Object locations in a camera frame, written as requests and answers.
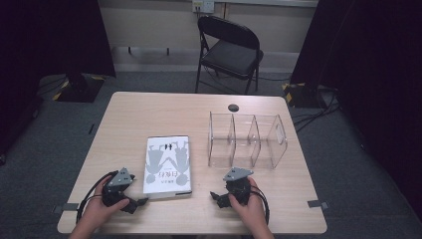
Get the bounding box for white wall socket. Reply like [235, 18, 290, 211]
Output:
[191, 0, 216, 15]

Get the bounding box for grey tape strip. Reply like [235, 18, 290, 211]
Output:
[307, 199, 330, 210]
[52, 202, 81, 214]

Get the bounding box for person's left hand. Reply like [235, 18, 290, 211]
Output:
[80, 174, 131, 231]

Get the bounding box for white book with grey figures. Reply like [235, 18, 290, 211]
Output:
[142, 134, 193, 200]

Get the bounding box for person's right hand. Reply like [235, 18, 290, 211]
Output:
[228, 176, 267, 231]

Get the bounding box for black stand base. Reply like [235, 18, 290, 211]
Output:
[52, 73, 107, 104]
[281, 82, 336, 110]

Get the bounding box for dark curtain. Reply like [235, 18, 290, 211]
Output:
[0, 0, 116, 160]
[290, 0, 422, 213]

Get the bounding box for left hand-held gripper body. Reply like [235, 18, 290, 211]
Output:
[101, 166, 136, 209]

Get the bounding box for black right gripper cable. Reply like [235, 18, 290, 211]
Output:
[250, 185, 271, 227]

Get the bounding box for black folding chair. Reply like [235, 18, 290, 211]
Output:
[194, 15, 265, 96]

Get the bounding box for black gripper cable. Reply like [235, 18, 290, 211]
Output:
[76, 170, 119, 224]
[250, 185, 271, 227]

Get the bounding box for black floor cables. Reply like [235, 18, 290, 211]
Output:
[291, 85, 342, 134]

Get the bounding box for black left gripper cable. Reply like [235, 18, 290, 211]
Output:
[76, 170, 119, 224]

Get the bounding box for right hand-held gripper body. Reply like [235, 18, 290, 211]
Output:
[222, 166, 255, 206]

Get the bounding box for clear acrylic divider rack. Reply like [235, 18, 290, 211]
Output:
[207, 111, 289, 170]

